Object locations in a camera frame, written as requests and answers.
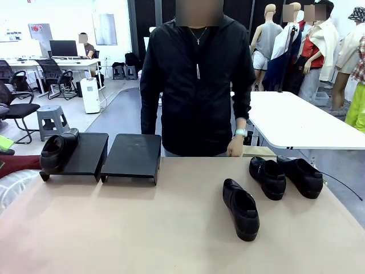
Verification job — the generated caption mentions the person's right forearm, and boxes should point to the person's right forearm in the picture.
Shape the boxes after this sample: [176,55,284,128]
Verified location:
[140,85,160,136]

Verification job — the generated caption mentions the silver cross necklace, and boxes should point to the silver cross necklace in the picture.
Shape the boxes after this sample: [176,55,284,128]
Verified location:
[188,26,208,46]

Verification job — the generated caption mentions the black computer monitor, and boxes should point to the black computer monitor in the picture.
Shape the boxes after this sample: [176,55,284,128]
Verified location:
[49,39,79,58]

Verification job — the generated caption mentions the black backpack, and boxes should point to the black backpack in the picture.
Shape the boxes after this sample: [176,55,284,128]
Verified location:
[124,52,142,67]

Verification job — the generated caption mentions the white plastic bag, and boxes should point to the white plastic bag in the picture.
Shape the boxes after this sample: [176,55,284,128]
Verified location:
[0,168,42,215]

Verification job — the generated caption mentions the grey panel with red sign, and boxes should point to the grey panel with red sign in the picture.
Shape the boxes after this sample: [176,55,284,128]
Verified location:
[28,23,54,41]

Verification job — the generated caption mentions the person's left forearm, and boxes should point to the person's left forearm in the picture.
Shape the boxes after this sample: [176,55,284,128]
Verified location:
[232,85,253,131]

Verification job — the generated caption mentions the white office desk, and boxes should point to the white office desk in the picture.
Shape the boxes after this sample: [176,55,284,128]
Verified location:
[0,58,101,95]

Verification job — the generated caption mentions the black cantilever office chair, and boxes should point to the black cantilever office chair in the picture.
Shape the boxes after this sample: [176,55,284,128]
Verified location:
[0,81,40,144]

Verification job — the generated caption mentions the red plaid shirt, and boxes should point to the red plaid shirt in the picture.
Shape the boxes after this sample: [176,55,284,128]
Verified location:
[350,34,365,83]

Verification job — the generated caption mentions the white table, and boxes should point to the white table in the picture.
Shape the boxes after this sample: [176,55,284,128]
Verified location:
[247,91,365,150]

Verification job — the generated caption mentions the grey wall poster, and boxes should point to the grey wall poster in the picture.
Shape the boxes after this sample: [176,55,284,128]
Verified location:
[92,13,118,46]

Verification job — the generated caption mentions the black metal shoe stand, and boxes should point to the black metal shoe stand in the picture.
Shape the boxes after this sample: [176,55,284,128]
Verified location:
[39,132,110,183]
[100,133,162,186]

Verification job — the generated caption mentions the seated person in brown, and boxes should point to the seated person in brown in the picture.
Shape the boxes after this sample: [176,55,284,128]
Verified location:
[78,33,96,59]

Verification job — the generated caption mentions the person in black jacket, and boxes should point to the person in black jacket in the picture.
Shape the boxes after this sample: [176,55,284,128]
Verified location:
[139,15,256,158]

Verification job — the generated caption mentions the white air purifier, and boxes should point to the white air purifier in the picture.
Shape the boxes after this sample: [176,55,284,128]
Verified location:
[80,77,101,114]

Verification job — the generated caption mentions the mannequin with bucket hat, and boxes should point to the mannequin with bucket hat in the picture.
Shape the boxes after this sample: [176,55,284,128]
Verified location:
[332,7,365,110]

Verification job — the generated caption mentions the mannequin in grey tank top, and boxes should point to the mannequin in grey tank top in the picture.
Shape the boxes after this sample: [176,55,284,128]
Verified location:
[250,3,283,91]

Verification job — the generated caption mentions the mannequin in cream jacket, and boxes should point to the mannequin in cream jacket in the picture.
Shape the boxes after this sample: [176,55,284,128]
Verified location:
[309,0,340,83]

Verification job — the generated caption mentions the neon yellow trousers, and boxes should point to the neon yellow trousers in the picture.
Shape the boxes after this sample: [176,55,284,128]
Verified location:
[344,82,365,134]

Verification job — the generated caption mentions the black mesh office chair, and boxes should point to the black mesh office chair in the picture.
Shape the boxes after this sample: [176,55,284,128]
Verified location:
[11,70,35,99]
[0,59,14,84]
[35,59,78,100]

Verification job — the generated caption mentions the mannequin in red top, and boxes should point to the mannequin in red top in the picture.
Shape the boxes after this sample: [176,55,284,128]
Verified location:
[296,8,326,101]

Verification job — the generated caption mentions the grey plastic stool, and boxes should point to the grey plastic stool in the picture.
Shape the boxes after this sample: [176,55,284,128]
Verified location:
[36,104,71,142]

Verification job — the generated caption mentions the mannequin with white navy jacket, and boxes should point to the mannequin with white navy jacket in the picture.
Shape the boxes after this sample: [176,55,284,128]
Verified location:
[262,2,303,92]

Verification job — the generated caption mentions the black shoe with grey insole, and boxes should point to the black shoe with grey insole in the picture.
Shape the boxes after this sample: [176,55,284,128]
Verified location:
[39,128,80,174]

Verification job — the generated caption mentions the black leather shoe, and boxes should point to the black leather shoe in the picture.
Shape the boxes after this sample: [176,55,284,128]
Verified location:
[276,155,324,199]
[249,156,287,201]
[222,178,261,242]

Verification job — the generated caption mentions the person's left hand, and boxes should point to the person's left hand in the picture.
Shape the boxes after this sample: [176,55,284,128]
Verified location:
[226,136,245,158]

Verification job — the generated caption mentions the thin black cable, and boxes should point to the thin black cable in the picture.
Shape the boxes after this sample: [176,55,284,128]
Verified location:
[321,170,363,200]

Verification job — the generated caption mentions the dark red cloth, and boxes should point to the dark red cloth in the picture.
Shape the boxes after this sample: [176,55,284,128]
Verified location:
[0,154,43,179]

